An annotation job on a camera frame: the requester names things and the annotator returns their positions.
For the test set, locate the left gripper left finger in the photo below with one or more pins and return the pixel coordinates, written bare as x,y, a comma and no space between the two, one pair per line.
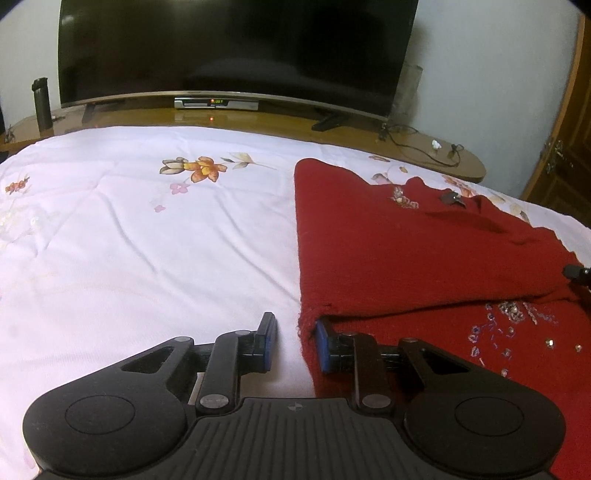
224,362

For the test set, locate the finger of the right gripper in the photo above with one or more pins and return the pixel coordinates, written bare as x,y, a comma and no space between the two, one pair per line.
579,275

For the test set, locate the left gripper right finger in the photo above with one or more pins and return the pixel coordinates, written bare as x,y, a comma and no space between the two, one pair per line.
356,356

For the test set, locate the red knitted sweater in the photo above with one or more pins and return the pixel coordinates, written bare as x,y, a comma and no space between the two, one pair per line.
396,261

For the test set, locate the brown wooden door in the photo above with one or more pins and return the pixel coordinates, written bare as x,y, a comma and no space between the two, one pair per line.
561,179

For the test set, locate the white floral bed sheet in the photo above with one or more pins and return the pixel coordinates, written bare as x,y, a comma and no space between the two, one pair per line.
115,240

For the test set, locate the wooden tv cabinet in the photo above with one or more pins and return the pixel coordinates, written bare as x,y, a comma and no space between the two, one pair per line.
274,118

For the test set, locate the silver set-top box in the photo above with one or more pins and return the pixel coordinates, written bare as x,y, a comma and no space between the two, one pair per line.
194,103

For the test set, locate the large black television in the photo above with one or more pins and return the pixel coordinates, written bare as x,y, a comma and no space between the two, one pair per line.
345,56

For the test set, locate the dark thermos bottle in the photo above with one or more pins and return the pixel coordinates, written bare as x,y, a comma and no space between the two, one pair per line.
43,112

